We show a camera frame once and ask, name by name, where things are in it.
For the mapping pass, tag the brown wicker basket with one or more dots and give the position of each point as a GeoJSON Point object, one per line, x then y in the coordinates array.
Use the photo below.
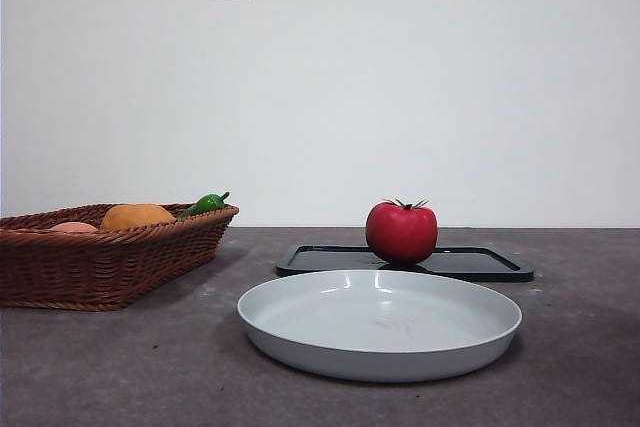
{"type": "Point", "coordinates": [100, 267]}

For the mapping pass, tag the light grey round plate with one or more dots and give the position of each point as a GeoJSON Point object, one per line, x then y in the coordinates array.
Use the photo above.
{"type": "Point", "coordinates": [375, 317]}

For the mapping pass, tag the red tomato with green stem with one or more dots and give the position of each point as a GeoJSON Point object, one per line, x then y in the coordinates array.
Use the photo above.
{"type": "Point", "coordinates": [402, 232]}

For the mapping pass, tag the yellow-brown potato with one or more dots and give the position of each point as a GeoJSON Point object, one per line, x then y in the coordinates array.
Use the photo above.
{"type": "Point", "coordinates": [135, 216]}

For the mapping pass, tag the green chili pepper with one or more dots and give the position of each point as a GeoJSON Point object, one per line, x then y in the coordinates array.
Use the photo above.
{"type": "Point", "coordinates": [202, 205]}

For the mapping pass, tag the pale pink egg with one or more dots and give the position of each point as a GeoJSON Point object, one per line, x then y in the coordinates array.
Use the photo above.
{"type": "Point", "coordinates": [75, 227]}

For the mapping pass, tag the black flat tray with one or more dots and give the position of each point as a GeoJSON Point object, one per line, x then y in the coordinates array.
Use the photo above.
{"type": "Point", "coordinates": [325, 262]}

